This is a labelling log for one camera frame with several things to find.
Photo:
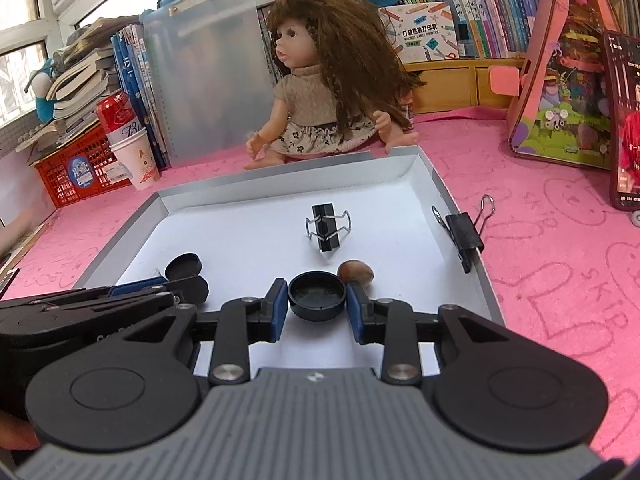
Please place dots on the row of upright books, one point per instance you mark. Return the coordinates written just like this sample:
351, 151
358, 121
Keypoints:
475, 10

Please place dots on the pink triangular toy house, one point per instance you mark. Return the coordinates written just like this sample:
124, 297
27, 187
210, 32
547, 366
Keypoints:
560, 125

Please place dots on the black smartphone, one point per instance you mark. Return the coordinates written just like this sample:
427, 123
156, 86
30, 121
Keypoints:
625, 135

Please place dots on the row of blue booklets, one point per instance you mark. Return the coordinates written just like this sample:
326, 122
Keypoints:
135, 85

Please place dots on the pink sticky note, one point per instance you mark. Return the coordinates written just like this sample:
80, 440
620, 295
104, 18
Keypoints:
504, 81

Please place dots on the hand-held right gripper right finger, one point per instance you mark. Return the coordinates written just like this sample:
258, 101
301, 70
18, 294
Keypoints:
354, 315

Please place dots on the wooden strip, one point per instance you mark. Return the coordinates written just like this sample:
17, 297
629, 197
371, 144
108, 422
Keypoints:
22, 250

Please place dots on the black remote control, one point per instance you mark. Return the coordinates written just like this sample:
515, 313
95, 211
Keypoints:
7, 282

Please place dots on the black round lid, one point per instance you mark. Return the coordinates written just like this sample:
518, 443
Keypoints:
183, 265

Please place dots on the wooden shelf unit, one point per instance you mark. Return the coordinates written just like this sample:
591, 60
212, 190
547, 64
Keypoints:
450, 85

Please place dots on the blue plush doll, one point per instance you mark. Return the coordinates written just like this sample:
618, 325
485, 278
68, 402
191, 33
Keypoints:
42, 105

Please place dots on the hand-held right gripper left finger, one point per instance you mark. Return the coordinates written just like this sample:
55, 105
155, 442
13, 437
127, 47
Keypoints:
278, 312

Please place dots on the stack of lying books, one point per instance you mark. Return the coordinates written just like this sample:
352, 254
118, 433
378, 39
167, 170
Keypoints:
75, 80

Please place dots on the small black binder clip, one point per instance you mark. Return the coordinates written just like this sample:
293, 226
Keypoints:
462, 232

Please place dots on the person's left hand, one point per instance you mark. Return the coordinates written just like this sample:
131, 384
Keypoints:
17, 432

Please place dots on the brown-haired doll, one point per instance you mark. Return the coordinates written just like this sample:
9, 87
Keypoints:
305, 105

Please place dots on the grey cardboard box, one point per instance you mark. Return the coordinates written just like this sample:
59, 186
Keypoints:
250, 220

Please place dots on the large black binder clip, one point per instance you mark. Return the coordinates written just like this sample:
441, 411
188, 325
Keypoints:
325, 230

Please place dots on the translucent plastic clipboard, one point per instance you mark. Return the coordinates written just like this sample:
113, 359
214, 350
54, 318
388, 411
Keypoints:
200, 85

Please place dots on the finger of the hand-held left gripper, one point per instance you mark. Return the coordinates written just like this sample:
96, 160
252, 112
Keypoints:
140, 289
192, 291

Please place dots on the white paper cup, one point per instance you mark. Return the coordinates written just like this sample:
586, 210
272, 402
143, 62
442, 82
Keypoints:
137, 165

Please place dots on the red drink can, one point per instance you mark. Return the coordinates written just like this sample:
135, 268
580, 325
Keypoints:
115, 115

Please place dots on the brown acorn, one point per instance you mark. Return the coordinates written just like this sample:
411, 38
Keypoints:
356, 274

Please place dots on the large red plastic basket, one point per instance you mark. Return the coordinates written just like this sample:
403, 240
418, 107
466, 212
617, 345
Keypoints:
60, 180

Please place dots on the pink printed towel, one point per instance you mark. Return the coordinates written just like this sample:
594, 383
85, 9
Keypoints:
550, 285

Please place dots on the white pencil-print carton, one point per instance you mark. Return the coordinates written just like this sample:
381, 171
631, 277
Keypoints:
420, 35

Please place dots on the black cap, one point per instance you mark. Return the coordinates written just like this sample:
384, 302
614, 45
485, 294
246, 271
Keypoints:
316, 305

